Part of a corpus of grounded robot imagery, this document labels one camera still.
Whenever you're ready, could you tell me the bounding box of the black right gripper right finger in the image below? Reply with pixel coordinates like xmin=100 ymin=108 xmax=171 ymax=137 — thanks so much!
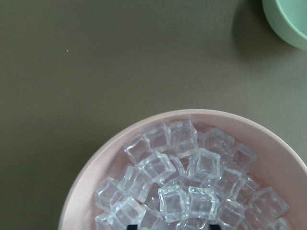
xmin=208 ymin=224 xmax=222 ymax=230

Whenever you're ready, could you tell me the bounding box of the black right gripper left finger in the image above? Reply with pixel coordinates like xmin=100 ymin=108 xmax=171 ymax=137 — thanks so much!
xmin=126 ymin=224 xmax=138 ymax=230

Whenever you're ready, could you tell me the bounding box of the pile of clear ice cubes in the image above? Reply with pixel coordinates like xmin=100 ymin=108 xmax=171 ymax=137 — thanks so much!
xmin=94 ymin=120 xmax=290 ymax=230

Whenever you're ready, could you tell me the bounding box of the pink bowl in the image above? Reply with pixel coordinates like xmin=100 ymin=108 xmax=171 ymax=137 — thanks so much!
xmin=59 ymin=109 xmax=307 ymax=230

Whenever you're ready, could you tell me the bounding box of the green bowl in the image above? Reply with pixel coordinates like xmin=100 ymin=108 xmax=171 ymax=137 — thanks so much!
xmin=262 ymin=0 xmax=307 ymax=50

